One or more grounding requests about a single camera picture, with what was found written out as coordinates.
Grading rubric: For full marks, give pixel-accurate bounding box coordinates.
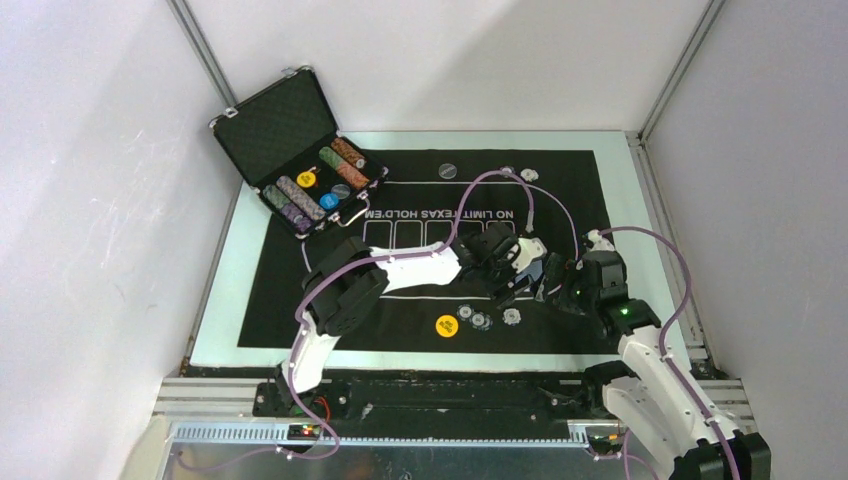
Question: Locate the blue playing card deck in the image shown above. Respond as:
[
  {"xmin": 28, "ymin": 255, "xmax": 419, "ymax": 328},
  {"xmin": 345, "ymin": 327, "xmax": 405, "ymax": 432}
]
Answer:
[{"xmin": 522, "ymin": 260, "xmax": 544, "ymax": 291}]

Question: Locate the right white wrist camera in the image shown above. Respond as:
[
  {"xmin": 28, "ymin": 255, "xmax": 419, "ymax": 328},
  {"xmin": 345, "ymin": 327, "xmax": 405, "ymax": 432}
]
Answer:
[{"xmin": 585, "ymin": 229, "xmax": 616, "ymax": 252}]

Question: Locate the black metal base rail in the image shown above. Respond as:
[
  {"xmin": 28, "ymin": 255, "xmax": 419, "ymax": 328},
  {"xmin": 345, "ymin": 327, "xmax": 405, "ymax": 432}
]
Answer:
[{"xmin": 156, "ymin": 371, "xmax": 615, "ymax": 443}]

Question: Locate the black aluminium chip case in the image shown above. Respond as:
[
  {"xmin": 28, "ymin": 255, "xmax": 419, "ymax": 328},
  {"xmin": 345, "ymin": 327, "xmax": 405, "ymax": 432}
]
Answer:
[{"xmin": 209, "ymin": 65, "xmax": 389, "ymax": 239}]

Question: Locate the green orange chip row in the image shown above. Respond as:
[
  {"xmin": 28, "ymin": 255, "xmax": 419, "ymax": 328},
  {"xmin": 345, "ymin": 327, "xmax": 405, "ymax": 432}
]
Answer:
[{"xmin": 319, "ymin": 146, "xmax": 369, "ymax": 190}]

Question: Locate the black poker table mat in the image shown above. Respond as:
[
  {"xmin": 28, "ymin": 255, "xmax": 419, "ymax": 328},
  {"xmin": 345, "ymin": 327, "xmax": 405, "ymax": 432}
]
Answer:
[{"xmin": 238, "ymin": 150, "xmax": 616, "ymax": 354}]

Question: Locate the white blue chip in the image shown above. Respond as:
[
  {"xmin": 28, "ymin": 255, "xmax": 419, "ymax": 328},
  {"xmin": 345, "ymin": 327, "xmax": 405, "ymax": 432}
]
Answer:
[
  {"xmin": 520, "ymin": 168, "xmax": 539, "ymax": 183},
  {"xmin": 503, "ymin": 308, "xmax": 522, "ymax": 326}
]

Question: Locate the yellow button in case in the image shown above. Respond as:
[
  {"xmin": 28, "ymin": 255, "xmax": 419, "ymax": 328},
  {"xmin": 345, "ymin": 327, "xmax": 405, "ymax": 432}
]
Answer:
[{"xmin": 296, "ymin": 171, "xmax": 317, "ymax": 189}]

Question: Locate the blue button in case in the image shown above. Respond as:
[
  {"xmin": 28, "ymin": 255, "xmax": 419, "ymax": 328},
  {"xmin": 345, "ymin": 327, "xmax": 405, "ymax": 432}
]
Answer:
[{"xmin": 319, "ymin": 192, "xmax": 340, "ymax": 211}]

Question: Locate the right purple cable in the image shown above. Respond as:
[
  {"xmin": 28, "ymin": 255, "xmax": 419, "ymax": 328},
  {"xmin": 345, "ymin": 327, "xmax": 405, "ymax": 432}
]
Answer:
[{"xmin": 599, "ymin": 226, "xmax": 743, "ymax": 480}]

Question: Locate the white blue chip front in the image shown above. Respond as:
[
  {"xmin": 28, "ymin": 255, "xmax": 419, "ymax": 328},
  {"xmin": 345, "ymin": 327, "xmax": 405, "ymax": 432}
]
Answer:
[{"xmin": 503, "ymin": 308, "xmax": 522, "ymax": 326}]

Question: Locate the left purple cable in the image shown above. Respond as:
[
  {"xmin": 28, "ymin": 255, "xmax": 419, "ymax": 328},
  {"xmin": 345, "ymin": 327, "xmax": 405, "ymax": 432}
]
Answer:
[{"xmin": 175, "ymin": 169, "xmax": 537, "ymax": 473}]

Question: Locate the white blue chip back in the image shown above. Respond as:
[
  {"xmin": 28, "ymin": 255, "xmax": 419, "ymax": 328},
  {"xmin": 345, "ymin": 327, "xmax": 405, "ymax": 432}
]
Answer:
[{"xmin": 520, "ymin": 168, "xmax": 539, "ymax": 183}]

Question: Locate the grey white chip front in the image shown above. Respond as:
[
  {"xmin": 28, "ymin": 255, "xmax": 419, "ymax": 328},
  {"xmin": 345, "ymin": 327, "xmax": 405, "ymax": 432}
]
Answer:
[{"xmin": 469, "ymin": 312, "xmax": 492, "ymax": 331}]

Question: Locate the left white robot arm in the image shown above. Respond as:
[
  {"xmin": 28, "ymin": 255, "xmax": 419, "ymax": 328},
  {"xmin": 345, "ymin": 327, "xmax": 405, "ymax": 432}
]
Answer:
[{"xmin": 277, "ymin": 222, "xmax": 547, "ymax": 417}]

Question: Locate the black dealer button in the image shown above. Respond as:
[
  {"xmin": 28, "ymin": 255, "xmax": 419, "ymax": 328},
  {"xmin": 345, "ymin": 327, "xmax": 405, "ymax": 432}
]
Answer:
[{"xmin": 437, "ymin": 163, "xmax": 458, "ymax": 180}]

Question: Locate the purple cable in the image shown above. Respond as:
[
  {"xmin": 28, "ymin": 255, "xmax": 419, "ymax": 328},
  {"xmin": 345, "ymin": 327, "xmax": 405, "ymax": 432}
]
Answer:
[
  {"xmin": 175, "ymin": 169, "xmax": 537, "ymax": 473},
  {"xmin": 599, "ymin": 226, "xmax": 743, "ymax": 480}
]

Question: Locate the green blue chip front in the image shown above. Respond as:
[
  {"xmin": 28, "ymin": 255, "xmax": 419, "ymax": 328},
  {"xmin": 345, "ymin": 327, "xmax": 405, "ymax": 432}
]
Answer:
[{"xmin": 457, "ymin": 304, "xmax": 475, "ymax": 321}]

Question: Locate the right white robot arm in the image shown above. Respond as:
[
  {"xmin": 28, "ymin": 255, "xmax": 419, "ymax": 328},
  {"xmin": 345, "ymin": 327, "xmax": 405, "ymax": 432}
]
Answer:
[{"xmin": 536, "ymin": 250, "xmax": 772, "ymax": 479}]

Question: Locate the pink grey chip row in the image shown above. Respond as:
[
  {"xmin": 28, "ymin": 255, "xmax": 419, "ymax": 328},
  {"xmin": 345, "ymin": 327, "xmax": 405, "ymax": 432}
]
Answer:
[{"xmin": 276, "ymin": 175, "xmax": 327, "ymax": 221}]

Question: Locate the yellow big blind button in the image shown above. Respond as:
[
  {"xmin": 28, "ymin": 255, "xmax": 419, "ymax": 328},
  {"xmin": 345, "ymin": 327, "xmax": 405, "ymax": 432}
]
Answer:
[{"xmin": 435, "ymin": 315, "xmax": 460, "ymax": 338}]

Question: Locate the clear dealer button in case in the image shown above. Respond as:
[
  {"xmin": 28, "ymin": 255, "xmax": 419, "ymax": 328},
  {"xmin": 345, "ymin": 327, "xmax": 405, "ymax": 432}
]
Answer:
[{"xmin": 331, "ymin": 184, "xmax": 351, "ymax": 200}]

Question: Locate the red brown chip row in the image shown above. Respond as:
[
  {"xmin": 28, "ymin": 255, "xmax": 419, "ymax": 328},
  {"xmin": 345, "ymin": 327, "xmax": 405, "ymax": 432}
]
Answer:
[{"xmin": 331, "ymin": 137, "xmax": 367, "ymax": 170}]

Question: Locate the electronics board with leds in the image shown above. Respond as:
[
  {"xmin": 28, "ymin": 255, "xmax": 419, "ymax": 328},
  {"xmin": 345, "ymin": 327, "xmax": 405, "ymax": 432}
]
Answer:
[{"xmin": 286, "ymin": 424, "xmax": 323, "ymax": 441}]

